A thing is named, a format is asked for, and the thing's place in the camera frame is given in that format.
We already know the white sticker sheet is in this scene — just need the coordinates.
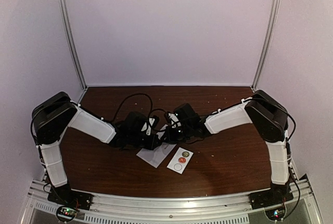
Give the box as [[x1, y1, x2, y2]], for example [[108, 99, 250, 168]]
[[167, 147, 193, 174]]

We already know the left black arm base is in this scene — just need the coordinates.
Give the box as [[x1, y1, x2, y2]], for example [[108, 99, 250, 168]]
[[47, 184, 93, 210]]

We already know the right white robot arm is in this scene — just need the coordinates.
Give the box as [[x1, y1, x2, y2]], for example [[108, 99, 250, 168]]
[[161, 90, 293, 204]]

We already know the pale blue envelope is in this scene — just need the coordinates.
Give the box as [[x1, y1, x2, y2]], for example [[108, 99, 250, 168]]
[[136, 142, 176, 168]]

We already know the left circuit board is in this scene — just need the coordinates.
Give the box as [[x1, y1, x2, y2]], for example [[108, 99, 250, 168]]
[[56, 205, 80, 222]]

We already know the green round sticker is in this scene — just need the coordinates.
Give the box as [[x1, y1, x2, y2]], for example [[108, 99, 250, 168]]
[[182, 151, 189, 157]]

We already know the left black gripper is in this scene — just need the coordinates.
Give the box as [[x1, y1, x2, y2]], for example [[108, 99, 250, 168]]
[[128, 132, 161, 152]]

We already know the right circuit board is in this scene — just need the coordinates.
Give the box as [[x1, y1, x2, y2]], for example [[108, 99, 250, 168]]
[[265, 205, 286, 222]]

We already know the left black braided cable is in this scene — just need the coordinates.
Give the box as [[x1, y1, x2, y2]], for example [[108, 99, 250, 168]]
[[30, 93, 154, 152]]

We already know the aluminium front rail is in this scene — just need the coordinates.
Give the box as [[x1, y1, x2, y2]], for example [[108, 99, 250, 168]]
[[18, 179, 323, 223]]

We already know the black braided cable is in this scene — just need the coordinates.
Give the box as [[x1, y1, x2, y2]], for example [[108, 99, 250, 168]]
[[148, 97, 299, 145], [30, 93, 154, 152]]

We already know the orange round sticker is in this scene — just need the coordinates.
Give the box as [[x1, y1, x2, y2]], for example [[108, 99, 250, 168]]
[[178, 157, 186, 164]]

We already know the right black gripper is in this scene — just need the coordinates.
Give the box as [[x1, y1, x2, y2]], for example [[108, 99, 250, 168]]
[[161, 122, 194, 144]]

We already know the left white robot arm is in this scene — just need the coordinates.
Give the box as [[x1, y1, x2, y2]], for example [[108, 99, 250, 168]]
[[30, 92, 162, 205]]

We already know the circuit board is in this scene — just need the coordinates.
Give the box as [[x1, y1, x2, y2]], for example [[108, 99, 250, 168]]
[[56, 205, 80, 222], [265, 205, 286, 222]]

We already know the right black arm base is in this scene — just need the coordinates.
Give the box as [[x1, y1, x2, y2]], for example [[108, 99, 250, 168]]
[[249, 184, 293, 209]]

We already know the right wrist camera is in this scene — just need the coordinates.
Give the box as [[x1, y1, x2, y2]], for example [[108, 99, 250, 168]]
[[164, 112, 181, 128]]

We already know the right black braided cable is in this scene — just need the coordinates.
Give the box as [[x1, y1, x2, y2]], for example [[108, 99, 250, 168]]
[[148, 97, 299, 145]]

